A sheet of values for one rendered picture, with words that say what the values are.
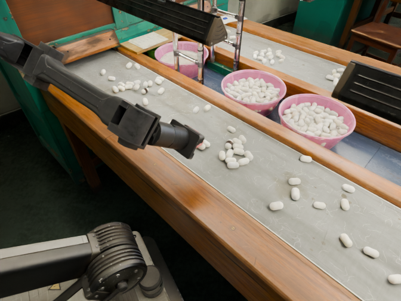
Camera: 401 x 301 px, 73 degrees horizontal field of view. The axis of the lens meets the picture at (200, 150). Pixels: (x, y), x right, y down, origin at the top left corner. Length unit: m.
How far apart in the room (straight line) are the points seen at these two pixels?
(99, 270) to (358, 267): 0.57
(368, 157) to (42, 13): 1.38
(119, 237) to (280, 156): 0.54
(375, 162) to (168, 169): 0.72
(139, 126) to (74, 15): 0.98
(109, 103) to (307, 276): 0.55
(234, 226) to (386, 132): 0.71
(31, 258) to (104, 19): 1.15
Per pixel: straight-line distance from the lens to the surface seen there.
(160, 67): 1.31
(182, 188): 0.75
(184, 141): 0.65
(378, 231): 0.84
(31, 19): 1.39
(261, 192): 0.80
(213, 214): 0.71
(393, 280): 0.77
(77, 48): 1.42
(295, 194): 0.79
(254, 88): 1.22
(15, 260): 0.64
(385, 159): 1.15
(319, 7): 3.69
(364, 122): 1.18
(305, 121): 1.08
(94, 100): 0.62
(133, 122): 0.53
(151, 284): 0.87
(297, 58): 1.52
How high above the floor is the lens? 1.36
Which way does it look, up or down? 44 degrees down
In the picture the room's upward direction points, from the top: straight up
